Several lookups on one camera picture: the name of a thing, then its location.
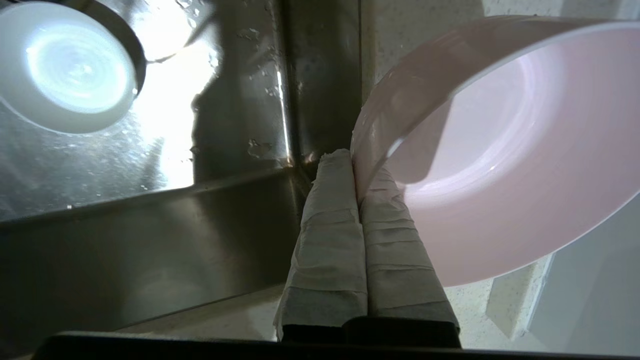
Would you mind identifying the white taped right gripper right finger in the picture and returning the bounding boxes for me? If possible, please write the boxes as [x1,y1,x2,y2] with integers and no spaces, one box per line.
[357,165,461,333]

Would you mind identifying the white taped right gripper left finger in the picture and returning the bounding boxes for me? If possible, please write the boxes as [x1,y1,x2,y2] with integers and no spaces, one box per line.
[272,148,369,342]

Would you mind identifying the white shallow bowl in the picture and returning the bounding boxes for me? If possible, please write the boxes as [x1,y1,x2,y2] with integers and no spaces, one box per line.
[0,1,147,135]

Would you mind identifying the pink bowl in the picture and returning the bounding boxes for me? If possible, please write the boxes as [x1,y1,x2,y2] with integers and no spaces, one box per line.
[350,15,640,288]

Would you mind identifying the stainless steel sink basin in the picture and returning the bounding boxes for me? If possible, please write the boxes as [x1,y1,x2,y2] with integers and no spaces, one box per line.
[0,0,363,346]

